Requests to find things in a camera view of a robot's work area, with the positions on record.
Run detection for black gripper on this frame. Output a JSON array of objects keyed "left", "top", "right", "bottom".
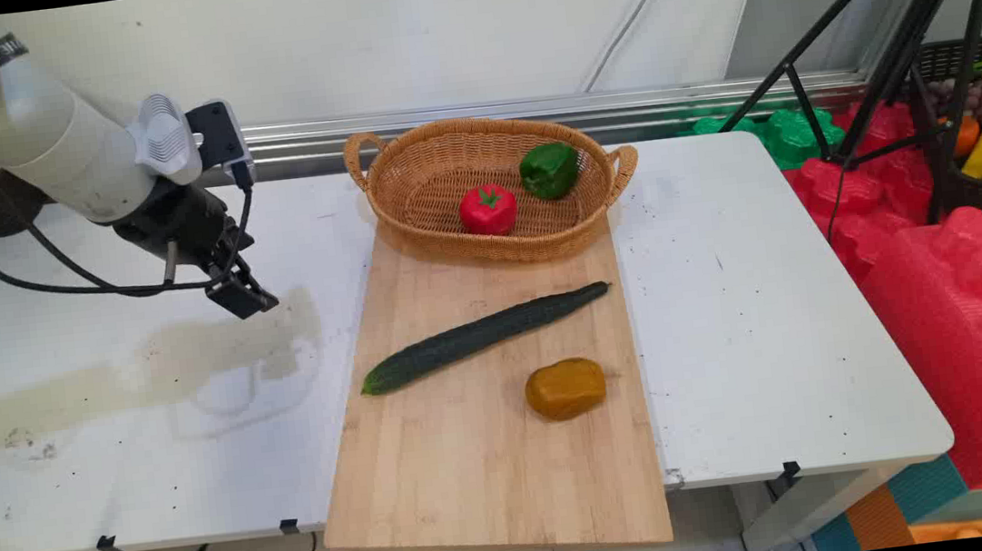
[{"left": 109, "top": 173, "right": 282, "bottom": 334}]

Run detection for orange-brown toy potato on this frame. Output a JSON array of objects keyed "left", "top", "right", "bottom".
[{"left": 521, "top": 354, "right": 611, "bottom": 425}]

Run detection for long dark green cucumber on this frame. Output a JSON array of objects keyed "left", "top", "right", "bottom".
[{"left": 352, "top": 280, "right": 621, "bottom": 398}]

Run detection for red toy tomato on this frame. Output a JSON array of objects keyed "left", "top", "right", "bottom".
[{"left": 457, "top": 181, "right": 521, "bottom": 241}]

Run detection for wooden cutting board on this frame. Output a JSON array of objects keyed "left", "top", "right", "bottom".
[{"left": 291, "top": 194, "right": 675, "bottom": 551}]

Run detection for green toy bell pepper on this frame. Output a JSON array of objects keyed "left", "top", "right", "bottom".
[{"left": 516, "top": 140, "right": 584, "bottom": 203}]

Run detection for green foam block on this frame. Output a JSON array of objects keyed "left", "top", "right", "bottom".
[{"left": 677, "top": 96, "right": 850, "bottom": 182}]

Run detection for white table leg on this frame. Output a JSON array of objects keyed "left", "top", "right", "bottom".
[{"left": 733, "top": 463, "right": 910, "bottom": 551}]

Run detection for small red foam block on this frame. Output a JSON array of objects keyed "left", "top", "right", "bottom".
[{"left": 777, "top": 94, "right": 950, "bottom": 291}]

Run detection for teal and orange foam mat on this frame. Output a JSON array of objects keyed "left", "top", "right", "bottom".
[{"left": 803, "top": 451, "right": 976, "bottom": 551}]

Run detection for large red foam block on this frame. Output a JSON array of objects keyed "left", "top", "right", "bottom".
[{"left": 850, "top": 204, "right": 982, "bottom": 502}]

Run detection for orange toy fruit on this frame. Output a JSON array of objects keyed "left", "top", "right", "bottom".
[{"left": 947, "top": 113, "right": 982, "bottom": 160}]

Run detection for orange foam piece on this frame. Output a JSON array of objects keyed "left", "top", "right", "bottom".
[{"left": 908, "top": 517, "right": 982, "bottom": 546}]

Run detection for purple toy grapes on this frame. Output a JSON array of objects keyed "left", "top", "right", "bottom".
[{"left": 925, "top": 75, "right": 982, "bottom": 130}]

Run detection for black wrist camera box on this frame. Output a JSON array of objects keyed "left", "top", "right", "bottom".
[{"left": 182, "top": 94, "right": 260, "bottom": 196}]

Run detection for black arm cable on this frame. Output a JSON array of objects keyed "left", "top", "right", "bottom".
[{"left": 0, "top": 127, "right": 182, "bottom": 306}]

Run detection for wicker basket with handles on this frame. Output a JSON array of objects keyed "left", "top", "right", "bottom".
[{"left": 339, "top": 99, "right": 649, "bottom": 281}]

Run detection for aluminium wall rail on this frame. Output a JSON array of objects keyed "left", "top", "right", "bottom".
[{"left": 40, "top": 60, "right": 875, "bottom": 206}]

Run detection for black camera tripod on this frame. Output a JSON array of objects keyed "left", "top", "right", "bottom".
[{"left": 704, "top": 0, "right": 982, "bottom": 248}]

